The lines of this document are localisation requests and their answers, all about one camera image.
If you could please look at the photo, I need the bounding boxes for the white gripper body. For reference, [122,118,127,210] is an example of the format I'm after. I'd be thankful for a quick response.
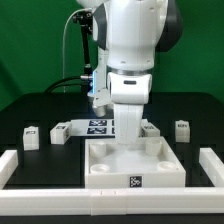
[109,72,152,144]

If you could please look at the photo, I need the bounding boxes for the white square tabletop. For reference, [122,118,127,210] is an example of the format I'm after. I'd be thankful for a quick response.
[84,137,186,189]

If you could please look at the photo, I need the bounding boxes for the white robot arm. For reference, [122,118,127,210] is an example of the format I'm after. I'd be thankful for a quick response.
[76,0,182,144]

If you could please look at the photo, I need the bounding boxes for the white sheet with tags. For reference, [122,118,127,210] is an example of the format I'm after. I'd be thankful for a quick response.
[71,119,115,136]

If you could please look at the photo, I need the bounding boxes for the green backdrop curtain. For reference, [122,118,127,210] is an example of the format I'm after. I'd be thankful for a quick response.
[0,0,224,110]

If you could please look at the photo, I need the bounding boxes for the white U-shaped obstacle fence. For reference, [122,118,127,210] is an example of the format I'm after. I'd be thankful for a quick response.
[0,148,224,216]

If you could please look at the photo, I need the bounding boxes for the black cable bundle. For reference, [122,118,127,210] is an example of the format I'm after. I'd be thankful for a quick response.
[43,76,93,94]

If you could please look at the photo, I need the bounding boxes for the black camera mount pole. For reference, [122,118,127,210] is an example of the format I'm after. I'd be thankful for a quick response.
[73,10,92,78]

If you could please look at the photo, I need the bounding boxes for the white cable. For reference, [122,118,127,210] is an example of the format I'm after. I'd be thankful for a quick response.
[62,8,88,94]

